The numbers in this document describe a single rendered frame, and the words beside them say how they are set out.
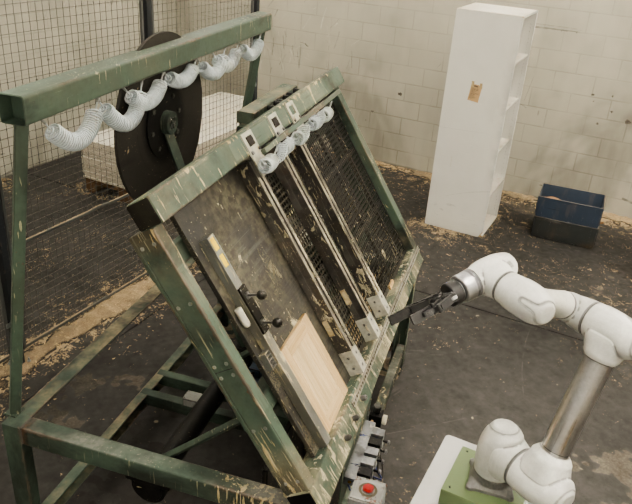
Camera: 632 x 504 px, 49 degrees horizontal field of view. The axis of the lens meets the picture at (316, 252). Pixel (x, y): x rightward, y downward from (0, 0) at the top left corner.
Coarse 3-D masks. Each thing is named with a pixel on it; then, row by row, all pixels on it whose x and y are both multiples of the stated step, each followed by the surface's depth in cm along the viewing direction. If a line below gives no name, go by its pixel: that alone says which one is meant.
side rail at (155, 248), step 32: (160, 224) 225; (160, 256) 225; (160, 288) 230; (192, 288) 228; (192, 320) 232; (224, 352) 233; (224, 384) 240; (256, 384) 242; (256, 416) 242; (256, 448) 248; (288, 448) 246; (288, 480) 250
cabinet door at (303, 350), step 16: (304, 320) 291; (288, 336) 279; (304, 336) 287; (288, 352) 272; (304, 352) 283; (320, 352) 294; (304, 368) 279; (320, 368) 290; (336, 368) 302; (304, 384) 275; (320, 384) 286; (336, 384) 298; (320, 400) 282; (336, 400) 293; (320, 416) 277
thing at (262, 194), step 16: (256, 144) 286; (256, 160) 282; (240, 176) 288; (256, 176) 286; (256, 192) 289; (272, 192) 292; (272, 208) 290; (272, 224) 293; (288, 224) 295; (288, 240) 294; (288, 256) 297; (304, 256) 299; (304, 272) 298; (304, 288) 301; (320, 288) 304; (320, 304) 302; (320, 320) 306; (336, 320) 305; (336, 336) 307; (352, 352) 308; (352, 368) 312
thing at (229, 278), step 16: (208, 240) 247; (208, 256) 249; (224, 256) 252; (224, 272) 250; (240, 304) 254; (256, 336) 258; (272, 352) 259; (288, 368) 265; (288, 384) 263; (304, 400) 267; (304, 416) 268; (320, 432) 269
